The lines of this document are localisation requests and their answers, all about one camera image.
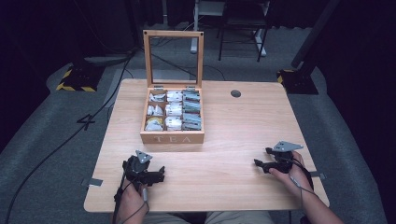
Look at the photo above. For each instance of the grey tape strip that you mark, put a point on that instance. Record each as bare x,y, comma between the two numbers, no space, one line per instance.
318,175
93,182

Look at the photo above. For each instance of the pile of white pyramid tea bags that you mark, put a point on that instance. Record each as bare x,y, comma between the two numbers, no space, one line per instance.
155,110

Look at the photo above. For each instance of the hazard-striped stand base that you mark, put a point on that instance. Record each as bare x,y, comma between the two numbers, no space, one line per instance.
297,82
79,79

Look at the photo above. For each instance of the stack of white tea packets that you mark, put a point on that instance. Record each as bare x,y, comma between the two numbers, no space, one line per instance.
173,109

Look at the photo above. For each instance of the yellow tea bag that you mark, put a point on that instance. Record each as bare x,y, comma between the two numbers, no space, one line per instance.
154,119

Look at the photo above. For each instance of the row of blue-grey tea packets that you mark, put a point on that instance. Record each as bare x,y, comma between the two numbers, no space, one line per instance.
191,109

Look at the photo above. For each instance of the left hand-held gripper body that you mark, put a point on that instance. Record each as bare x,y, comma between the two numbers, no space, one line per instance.
137,170

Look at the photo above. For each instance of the black stand pole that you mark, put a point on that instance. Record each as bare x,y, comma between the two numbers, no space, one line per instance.
314,31

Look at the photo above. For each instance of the person's right hand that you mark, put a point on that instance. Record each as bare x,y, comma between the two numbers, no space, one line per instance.
294,179

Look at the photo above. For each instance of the white desk leg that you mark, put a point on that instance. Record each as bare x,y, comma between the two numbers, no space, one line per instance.
194,31
261,43

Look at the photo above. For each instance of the person's left hand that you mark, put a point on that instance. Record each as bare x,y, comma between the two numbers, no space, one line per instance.
132,197

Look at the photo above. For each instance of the wooden tea box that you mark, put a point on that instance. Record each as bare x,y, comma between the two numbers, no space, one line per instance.
172,137

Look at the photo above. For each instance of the black metal chair frame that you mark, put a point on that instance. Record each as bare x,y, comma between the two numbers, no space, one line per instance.
243,21

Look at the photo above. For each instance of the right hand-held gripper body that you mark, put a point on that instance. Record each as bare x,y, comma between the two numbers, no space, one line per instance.
284,158

